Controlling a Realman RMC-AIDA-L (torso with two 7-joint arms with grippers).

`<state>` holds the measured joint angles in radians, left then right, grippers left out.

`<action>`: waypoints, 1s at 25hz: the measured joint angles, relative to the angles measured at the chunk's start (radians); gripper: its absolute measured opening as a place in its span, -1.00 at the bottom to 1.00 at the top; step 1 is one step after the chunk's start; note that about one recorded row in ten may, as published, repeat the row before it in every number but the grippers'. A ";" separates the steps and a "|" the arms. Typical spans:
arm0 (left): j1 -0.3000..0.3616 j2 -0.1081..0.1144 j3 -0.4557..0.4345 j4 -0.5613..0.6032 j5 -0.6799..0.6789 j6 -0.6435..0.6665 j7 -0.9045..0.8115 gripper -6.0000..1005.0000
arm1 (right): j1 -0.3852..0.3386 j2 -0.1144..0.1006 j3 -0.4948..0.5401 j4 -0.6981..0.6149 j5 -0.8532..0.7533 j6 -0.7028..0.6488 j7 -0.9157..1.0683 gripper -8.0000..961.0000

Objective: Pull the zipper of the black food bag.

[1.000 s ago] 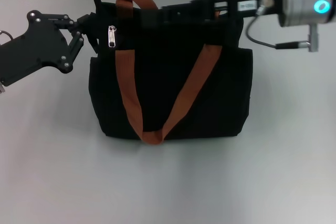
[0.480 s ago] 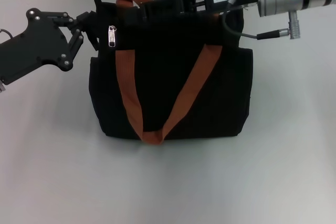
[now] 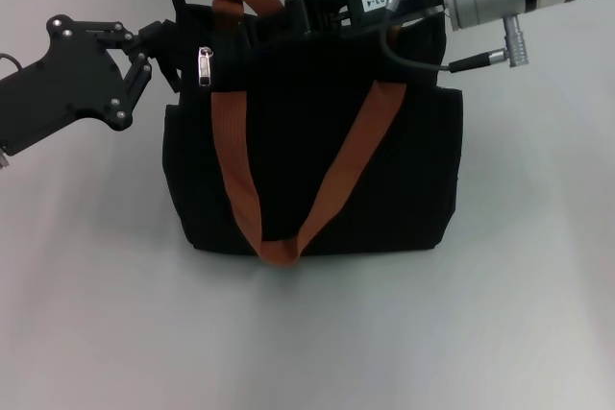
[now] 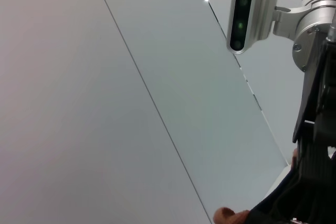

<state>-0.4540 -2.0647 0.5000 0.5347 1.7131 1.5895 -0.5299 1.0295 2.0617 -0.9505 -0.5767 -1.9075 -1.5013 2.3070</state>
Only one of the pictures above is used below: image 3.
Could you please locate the black bag with brown handles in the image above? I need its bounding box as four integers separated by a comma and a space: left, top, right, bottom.
160, 0, 465, 268

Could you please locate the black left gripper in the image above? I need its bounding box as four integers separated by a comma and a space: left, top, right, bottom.
0, 13, 185, 157

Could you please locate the right gripper cable with connector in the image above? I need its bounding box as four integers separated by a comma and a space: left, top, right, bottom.
381, 0, 529, 76

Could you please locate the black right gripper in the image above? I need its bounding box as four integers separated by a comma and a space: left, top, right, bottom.
249, 0, 452, 47

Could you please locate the silver metal zipper pull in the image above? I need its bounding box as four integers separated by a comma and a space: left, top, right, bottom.
198, 46, 215, 89

